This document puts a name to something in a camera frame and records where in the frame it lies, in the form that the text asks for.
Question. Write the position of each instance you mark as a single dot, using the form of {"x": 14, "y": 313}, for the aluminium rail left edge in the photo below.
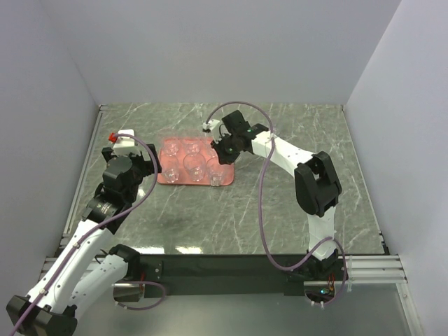
{"x": 76, "y": 198}

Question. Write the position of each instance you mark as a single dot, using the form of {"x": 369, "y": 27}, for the aluminium frame rail front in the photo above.
{"x": 375, "y": 269}

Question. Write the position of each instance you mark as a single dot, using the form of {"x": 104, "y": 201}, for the pink plastic tray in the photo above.
{"x": 208, "y": 152}

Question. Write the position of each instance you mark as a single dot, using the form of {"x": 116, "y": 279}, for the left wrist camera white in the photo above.
{"x": 123, "y": 143}

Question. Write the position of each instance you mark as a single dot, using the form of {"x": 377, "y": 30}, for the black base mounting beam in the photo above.
{"x": 189, "y": 274}

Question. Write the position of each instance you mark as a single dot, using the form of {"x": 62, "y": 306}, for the clear faceted glass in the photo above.
{"x": 191, "y": 141}
{"x": 170, "y": 145}

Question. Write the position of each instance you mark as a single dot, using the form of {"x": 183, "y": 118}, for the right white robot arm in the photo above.
{"x": 317, "y": 185}

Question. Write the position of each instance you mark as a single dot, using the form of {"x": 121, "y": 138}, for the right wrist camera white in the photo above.
{"x": 213, "y": 129}

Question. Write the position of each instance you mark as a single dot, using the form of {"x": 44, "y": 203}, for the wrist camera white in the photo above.
{"x": 213, "y": 129}
{"x": 123, "y": 143}

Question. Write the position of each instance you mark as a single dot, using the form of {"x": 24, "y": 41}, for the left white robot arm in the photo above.
{"x": 56, "y": 303}

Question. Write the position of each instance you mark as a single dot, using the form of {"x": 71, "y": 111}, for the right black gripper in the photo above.
{"x": 224, "y": 158}

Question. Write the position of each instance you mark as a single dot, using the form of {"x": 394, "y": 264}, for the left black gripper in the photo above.
{"x": 140, "y": 159}

